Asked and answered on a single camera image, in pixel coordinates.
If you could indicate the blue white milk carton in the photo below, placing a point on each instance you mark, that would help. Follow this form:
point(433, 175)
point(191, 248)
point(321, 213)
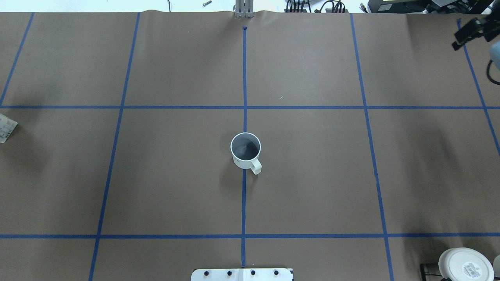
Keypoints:
point(7, 126)

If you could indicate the black wire dish rack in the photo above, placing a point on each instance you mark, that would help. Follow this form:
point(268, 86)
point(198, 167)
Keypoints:
point(430, 272)

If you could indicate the white bowl in rack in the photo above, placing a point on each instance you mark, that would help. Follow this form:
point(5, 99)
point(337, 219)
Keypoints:
point(465, 264)

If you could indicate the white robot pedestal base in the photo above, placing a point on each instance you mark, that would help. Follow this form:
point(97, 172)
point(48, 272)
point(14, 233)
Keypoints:
point(243, 274)

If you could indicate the white plastic mug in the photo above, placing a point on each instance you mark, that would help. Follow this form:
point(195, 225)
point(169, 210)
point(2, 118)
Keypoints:
point(245, 149)

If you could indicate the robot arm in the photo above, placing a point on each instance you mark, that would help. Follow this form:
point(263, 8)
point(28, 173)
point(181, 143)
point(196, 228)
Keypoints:
point(495, 54)

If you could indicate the aluminium frame post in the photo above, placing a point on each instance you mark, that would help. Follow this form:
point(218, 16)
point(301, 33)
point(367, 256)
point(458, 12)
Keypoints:
point(244, 9)

